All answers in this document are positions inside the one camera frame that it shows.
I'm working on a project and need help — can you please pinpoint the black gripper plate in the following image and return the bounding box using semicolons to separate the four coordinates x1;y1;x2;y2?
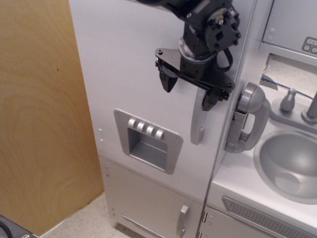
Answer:
155;48;235;111

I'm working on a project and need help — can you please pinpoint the silver fridge door handle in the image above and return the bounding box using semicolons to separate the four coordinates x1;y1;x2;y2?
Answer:
190;88;208;145

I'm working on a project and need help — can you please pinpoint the white toy fridge door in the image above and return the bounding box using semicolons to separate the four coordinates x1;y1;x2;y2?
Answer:
68;0;256;199

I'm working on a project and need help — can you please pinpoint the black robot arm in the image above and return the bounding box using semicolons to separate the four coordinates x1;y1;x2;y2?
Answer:
141;0;241;111

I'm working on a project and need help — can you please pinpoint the grey toy telephone handset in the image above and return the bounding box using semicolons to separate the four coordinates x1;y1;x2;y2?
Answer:
225;82;270;154

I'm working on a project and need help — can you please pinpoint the silver ice dispenser panel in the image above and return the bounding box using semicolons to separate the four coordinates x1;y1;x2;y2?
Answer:
113;109;183;175

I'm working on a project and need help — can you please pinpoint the grey toy faucet set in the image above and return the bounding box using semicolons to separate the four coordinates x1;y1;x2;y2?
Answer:
269;88;317;134

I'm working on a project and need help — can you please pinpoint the silver toy sink basin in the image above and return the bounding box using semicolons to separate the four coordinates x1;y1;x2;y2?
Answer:
254;130;317;205

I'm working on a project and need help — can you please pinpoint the toy microwave with keypad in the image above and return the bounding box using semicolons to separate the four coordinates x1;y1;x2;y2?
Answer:
261;0;317;66

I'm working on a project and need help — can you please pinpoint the white lower freezer door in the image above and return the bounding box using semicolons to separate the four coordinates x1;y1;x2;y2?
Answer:
99;158;203;238

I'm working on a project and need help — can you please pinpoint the grey oven vent panel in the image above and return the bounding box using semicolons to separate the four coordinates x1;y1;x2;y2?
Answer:
221;196;317;238

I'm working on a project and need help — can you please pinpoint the plywood board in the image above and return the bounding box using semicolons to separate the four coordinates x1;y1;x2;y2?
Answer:
0;0;103;235

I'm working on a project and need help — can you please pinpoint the black equipment base corner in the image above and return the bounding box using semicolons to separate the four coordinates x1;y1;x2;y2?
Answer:
0;215;38;238

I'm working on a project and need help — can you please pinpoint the blue cable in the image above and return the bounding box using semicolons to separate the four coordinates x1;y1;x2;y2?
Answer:
260;77;315;100

